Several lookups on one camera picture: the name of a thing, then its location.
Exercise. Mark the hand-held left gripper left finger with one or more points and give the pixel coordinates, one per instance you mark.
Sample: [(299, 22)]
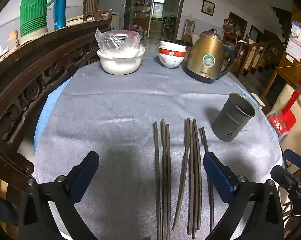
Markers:
[(86, 172)]

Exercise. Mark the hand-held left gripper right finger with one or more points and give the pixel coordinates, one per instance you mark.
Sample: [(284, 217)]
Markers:
[(216, 172)]

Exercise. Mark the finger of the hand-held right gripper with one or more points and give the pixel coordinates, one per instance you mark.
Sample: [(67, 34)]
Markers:
[(283, 176), (294, 156)]

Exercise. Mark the grey metal utensil holder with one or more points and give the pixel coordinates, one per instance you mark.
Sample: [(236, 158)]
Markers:
[(228, 125)]

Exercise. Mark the red plastic stool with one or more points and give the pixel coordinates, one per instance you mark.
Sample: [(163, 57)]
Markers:
[(283, 122)]

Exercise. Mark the white rectangular box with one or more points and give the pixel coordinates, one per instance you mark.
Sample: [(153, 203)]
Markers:
[(259, 100)]

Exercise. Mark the blue table underlay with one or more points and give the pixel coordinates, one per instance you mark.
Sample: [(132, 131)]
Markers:
[(43, 107)]

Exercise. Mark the wooden stair railing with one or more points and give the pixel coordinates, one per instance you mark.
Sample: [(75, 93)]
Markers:
[(260, 55)]

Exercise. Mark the white ceramic pot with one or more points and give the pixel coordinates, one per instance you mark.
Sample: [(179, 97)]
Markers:
[(120, 65)]

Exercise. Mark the brass electric kettle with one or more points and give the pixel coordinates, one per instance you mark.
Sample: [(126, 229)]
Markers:
[(205, 60)]

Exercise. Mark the white bowl with emblem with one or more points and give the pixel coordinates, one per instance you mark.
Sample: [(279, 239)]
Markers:
[(170, 62)]

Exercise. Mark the carved dark wooden sideboard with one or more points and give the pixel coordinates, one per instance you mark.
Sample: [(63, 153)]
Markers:
[(28, 62)]

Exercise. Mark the red banded white bowl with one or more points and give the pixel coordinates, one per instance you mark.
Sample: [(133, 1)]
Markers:
[(171, 53)]

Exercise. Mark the plain white bowl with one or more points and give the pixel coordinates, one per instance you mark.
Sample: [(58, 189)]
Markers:
[(171, 45)]

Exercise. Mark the plastic wrapped bowl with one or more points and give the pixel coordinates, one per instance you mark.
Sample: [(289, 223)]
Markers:
[(118, 40)]

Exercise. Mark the tall wooden chair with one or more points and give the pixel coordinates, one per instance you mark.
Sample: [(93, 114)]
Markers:
[(189, 30)]

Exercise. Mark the cluster of plastic bottles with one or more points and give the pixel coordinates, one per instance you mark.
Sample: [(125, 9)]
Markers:
[(140, 32)]

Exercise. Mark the wooden chair back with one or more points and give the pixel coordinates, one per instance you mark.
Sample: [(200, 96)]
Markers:
[(98, 15)]

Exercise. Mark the blue thermos bottle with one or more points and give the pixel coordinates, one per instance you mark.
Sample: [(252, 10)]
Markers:
[(60, 10)]

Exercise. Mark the green thermos jug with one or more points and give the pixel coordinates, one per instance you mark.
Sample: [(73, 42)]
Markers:
[(33, 10)]

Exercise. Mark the shelf with jars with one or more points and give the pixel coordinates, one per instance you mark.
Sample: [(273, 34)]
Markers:
[(141, 5)]

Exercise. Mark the wall calendar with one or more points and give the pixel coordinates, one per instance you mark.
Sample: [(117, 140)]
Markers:
[(295, 42)]

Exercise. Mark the framed wall picture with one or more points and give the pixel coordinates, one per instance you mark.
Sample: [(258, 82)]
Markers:
[(208, 8)]

